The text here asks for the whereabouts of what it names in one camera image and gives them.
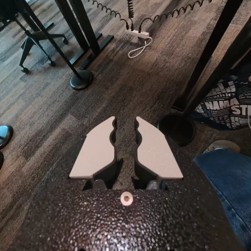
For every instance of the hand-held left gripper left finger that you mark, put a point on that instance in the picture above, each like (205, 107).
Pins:
(94, 153)

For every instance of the black office chair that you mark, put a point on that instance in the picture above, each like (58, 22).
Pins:
(37, 37)

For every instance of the white power strip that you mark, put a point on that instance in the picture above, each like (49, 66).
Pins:
(137, 33)

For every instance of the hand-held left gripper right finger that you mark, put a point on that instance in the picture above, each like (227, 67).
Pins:
(156, 155)

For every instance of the black white printed bag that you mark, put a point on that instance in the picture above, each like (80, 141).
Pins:
(221, 109)

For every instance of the black round base stand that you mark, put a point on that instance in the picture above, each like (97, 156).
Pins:
(174, 131)
(81, 80)

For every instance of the black desk leg frame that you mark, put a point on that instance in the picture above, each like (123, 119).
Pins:
(90, 29)

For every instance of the black table leg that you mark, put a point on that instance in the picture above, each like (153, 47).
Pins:
(215, 39)

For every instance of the shiny dark rounded object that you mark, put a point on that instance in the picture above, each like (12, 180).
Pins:
(1, 160)
(5, 133)

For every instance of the person's beige shoe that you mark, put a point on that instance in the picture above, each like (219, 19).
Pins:
(223, 145)

